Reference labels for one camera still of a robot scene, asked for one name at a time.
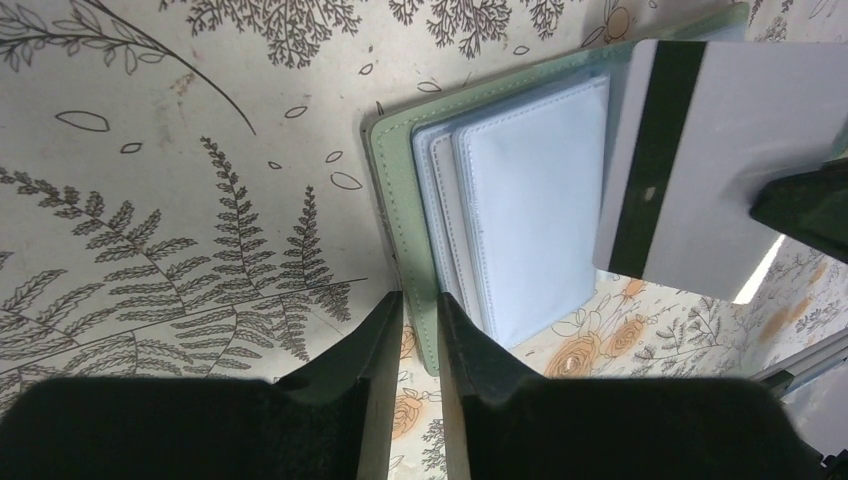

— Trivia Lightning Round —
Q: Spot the white card with black stripe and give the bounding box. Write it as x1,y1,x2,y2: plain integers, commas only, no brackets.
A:
594,39,847,304

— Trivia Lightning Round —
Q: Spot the grey-green card holder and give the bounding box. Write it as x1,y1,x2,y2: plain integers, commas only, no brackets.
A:
365,40,744,378

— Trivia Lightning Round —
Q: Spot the floral table mat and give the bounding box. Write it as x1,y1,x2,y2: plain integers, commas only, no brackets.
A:
1,1,847,479

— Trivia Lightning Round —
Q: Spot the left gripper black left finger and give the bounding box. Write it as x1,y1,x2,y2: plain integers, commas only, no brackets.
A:
274,291,404,479

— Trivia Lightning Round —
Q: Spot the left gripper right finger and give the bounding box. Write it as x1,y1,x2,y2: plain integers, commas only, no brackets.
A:
437,293,542,479

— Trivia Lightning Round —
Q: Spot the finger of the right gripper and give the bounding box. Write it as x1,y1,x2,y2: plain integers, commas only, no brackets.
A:
749,157,847,263

